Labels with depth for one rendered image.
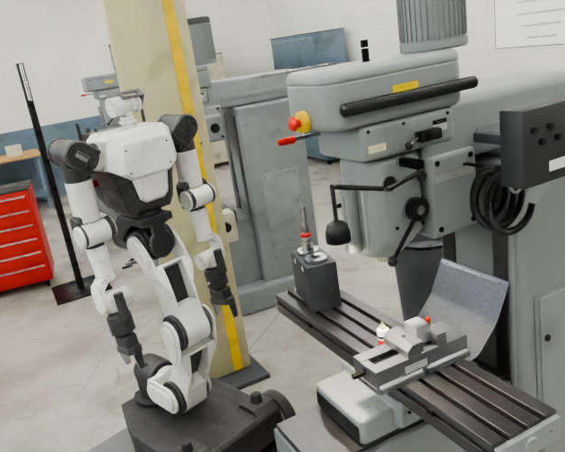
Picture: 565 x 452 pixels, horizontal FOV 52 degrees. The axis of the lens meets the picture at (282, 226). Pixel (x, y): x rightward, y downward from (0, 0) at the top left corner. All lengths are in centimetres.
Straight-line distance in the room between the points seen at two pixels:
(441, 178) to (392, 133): 23
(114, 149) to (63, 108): 848
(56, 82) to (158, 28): 729
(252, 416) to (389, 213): 109
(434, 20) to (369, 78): 30
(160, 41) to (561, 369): 242
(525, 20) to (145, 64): 459
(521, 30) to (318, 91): 547
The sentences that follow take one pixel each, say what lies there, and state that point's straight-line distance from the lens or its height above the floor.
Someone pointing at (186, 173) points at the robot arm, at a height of 155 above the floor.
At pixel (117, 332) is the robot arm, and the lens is 217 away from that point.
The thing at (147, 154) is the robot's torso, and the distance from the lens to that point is 207.
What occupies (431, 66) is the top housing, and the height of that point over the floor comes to 185.
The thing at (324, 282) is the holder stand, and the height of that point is 108.
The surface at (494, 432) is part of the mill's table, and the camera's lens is 165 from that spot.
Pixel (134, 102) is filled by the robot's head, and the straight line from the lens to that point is 212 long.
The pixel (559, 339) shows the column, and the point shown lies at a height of 87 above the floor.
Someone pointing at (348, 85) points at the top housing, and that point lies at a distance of 155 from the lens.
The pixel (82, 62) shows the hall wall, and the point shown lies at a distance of 1055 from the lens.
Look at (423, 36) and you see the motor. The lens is 180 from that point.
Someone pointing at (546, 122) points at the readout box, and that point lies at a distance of 169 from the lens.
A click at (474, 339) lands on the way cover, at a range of 208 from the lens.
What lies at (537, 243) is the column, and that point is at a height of 124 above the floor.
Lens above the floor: 199
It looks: 18 degrees down
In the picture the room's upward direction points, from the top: 9 degrees counter-clockwise
